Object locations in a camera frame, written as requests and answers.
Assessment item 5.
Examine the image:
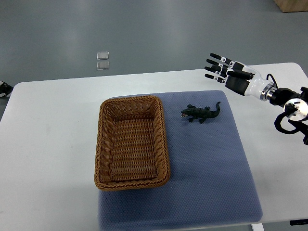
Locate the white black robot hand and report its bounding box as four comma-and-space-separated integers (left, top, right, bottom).
205, 53, 278, 101

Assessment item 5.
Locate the dark toy crocodile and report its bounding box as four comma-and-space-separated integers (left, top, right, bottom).
181, 102, 221, 124

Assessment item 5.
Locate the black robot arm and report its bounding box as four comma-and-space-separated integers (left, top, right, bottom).
267, 87, 308, 145

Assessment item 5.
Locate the brown wicker basket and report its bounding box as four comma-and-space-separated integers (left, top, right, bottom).
94, 95, 170, 191

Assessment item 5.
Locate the wooden box corner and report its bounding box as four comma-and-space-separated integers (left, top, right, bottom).
274, 0, 308, 13

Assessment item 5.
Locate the blue fabric mat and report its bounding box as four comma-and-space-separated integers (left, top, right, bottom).
98, 90, 263, 231

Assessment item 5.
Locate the upper floor socket plate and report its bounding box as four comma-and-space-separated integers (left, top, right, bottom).
97, 51, 109, 60

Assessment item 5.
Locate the black table control panel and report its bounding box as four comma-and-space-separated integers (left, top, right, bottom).
290, 219, 308, 226

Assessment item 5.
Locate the black white object at left edge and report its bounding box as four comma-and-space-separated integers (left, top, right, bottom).
0, 81, 13, 98

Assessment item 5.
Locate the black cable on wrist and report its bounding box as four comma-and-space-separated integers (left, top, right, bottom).
266, 73, 278, 89

